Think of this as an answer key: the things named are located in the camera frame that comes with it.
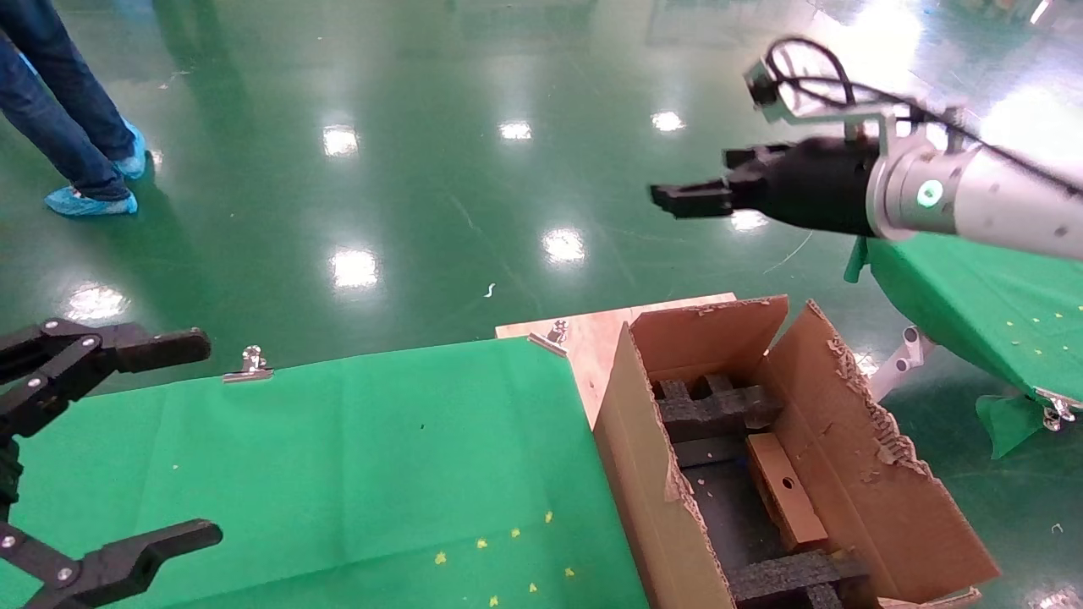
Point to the person in blue jeans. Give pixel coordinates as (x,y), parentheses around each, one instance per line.
(51,101)

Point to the large open cardboard carton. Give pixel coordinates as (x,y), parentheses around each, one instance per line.
(897,507)

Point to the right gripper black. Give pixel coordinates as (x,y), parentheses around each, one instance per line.
(821,186)

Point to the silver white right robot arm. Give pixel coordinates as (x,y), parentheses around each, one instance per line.
(998,203)

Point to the silver camera mounting bracket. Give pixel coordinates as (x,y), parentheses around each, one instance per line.
(838,110)

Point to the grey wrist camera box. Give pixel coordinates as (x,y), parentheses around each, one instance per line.
(766,85)

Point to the green cloth on side table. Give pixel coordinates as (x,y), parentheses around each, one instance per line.
(998,304)

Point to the large green table cloth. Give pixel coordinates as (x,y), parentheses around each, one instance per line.
(296,465)

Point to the silver folding table leg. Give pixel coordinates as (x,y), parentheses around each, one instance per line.
(905,359)

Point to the small cardboard box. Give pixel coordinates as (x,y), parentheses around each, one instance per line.
(783,499)

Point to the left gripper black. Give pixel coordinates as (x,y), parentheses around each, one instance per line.
(8,474)

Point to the silver binder clip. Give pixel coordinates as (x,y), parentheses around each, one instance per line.
(1055,412)
(550,338)
(250,368)

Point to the dark grey foam carton liner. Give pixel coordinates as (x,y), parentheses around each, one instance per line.
(728,516)

